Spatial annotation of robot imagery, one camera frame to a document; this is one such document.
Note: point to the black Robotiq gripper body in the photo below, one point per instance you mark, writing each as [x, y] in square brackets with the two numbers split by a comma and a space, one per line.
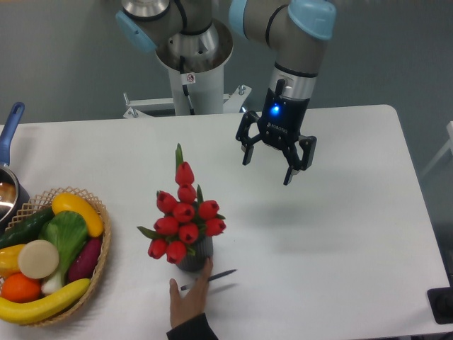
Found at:
[281, 120]

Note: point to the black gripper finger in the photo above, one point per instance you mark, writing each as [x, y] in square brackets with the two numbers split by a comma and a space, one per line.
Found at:
[299, 155]
[242, 135]

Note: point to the red tulip bouquet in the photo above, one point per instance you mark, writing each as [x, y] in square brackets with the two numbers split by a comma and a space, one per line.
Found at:
[187, 217]

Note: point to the dark grey ribbed vase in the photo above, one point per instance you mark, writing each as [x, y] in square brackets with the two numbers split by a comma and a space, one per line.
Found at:
[194, 262]

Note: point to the black pen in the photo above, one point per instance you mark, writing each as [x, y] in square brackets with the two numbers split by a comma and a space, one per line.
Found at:
[211, 278]

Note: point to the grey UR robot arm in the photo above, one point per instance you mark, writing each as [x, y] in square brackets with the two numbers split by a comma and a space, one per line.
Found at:
[194, 47]

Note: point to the dark sleeve forearm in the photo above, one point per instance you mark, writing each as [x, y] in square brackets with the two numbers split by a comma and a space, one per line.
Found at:
[196, 328]

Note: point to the person's hand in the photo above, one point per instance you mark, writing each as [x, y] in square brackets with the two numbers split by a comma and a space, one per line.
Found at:
[183, 309]

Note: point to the green bok choy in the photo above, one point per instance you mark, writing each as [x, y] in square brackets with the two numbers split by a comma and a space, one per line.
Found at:
[67, 231]

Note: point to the black device table corner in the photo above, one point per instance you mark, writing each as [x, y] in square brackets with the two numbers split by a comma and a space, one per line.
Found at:
[440, 300]

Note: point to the purple sweet potato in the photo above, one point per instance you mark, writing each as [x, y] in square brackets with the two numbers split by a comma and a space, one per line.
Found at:
[86, 261]

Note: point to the woven wicker basket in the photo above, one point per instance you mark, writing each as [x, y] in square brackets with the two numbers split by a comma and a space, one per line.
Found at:
[43, 201]

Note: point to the green cucumber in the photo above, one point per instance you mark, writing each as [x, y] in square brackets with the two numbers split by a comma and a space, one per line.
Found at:
[26, 230]

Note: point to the beige round disc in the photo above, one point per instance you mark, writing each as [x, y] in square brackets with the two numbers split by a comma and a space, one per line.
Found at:
[38, 259]

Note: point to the yellow bell pepper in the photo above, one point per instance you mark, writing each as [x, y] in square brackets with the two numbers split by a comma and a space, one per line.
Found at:
[9, 260]

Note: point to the orange fruit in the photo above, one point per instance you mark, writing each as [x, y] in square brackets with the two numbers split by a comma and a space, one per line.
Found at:
[21, 289]

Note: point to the yellow banana front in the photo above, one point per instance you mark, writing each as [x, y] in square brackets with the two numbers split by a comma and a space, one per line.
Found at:
[39, 310]

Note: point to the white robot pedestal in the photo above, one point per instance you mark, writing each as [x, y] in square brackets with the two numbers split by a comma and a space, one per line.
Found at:
[192, 94]

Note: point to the white frame right edge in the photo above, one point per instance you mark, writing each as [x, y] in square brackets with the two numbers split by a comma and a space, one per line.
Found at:
[441, 155]

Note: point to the blue handled saucepan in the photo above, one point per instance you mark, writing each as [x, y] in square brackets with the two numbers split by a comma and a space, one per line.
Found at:
[13, 195]

